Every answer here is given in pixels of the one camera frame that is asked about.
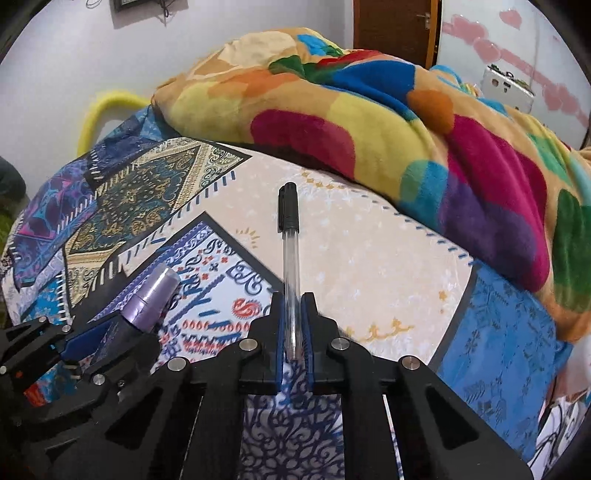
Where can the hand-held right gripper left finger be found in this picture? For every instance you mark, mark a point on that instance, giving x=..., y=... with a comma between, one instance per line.
x=263, y=350

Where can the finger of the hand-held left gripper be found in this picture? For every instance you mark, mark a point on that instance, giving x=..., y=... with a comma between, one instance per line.
x=120, y=364
x=87, y=344

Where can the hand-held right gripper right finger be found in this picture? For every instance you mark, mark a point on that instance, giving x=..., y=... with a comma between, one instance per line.
x=323, y=350

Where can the purple bottle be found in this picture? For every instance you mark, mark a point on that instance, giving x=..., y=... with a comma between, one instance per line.
x=152, y=295

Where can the clear pen with black cap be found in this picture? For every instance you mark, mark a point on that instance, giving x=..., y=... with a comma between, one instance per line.
x=288, y=207

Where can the patterned bedsheet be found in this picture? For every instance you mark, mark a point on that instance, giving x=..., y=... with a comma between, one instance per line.
x=392, y=277

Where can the dark cloth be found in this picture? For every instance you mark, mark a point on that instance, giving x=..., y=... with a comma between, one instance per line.
x=10, y=189

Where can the colourful patchwork blanket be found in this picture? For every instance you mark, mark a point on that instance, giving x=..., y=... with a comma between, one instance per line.
x=369, y=138

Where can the white electrical box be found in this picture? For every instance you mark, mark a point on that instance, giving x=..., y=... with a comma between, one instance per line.
x=505, y=87

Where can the brown wooden door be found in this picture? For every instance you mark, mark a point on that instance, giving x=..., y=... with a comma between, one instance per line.
x=392, y=27

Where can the yellow bed frame bar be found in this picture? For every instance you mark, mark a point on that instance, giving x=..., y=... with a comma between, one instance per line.
x=99, y=108

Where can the dark picture frame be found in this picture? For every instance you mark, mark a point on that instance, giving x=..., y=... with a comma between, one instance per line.
x=129, y=4

